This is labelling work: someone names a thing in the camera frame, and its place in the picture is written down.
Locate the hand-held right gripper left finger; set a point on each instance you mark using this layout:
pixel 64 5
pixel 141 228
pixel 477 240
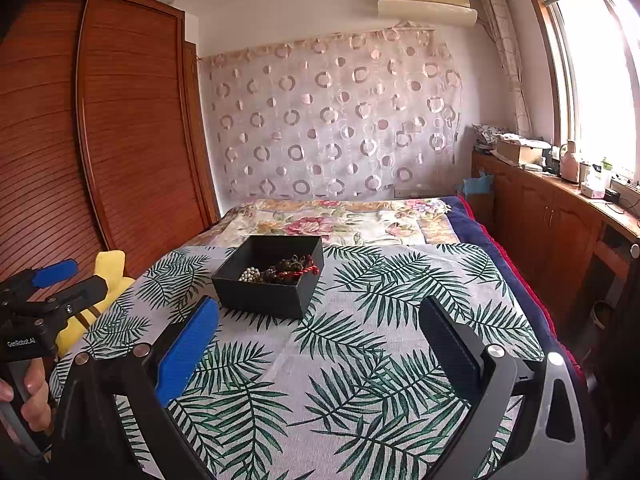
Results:
pixel 187 350

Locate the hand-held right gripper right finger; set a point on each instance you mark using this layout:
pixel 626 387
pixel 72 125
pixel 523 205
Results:
pixel 450 340

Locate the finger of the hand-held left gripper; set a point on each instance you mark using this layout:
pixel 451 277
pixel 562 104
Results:
pixel 85 291
pixel 56 273

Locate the wooden cabinet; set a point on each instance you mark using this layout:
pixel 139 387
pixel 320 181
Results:
pixel 550 220

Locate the yellow plush toy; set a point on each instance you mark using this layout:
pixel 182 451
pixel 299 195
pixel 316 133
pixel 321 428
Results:
pixel 112 265

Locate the white tissue box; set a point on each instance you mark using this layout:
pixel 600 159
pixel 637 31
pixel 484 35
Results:
pixel 593 191

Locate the cardboard box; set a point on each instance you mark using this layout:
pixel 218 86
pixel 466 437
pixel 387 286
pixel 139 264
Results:
pixel 517 152

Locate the pink kettle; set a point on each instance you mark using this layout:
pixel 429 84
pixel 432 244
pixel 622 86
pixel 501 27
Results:
pixel 569 165

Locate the black jewelry box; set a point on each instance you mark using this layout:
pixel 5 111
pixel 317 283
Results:
pixel 260 297

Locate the patterned window curtain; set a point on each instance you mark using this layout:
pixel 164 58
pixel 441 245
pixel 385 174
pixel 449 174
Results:
pixel 510 60

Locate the wooden wardrobe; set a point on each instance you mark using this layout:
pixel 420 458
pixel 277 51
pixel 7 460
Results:
pixel 125 135

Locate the window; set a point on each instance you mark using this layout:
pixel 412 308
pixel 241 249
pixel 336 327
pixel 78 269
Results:
pixel 600 85

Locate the circle pattern curtain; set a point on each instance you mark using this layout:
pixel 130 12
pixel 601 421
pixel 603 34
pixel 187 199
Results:
pixel 330 110

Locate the floral blanket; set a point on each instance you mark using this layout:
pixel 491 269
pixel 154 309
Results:
pixel 310 225

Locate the leaf print cloth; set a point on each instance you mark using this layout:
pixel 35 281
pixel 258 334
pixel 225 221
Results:
pixel 380 340

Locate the air conditioner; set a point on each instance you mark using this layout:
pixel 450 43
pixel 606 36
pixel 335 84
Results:
pixel 425 7

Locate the person's left hand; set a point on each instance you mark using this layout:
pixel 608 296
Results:
pixel 37 400

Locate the blue paper bag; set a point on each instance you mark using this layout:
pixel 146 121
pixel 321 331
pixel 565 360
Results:
pixel 477 185

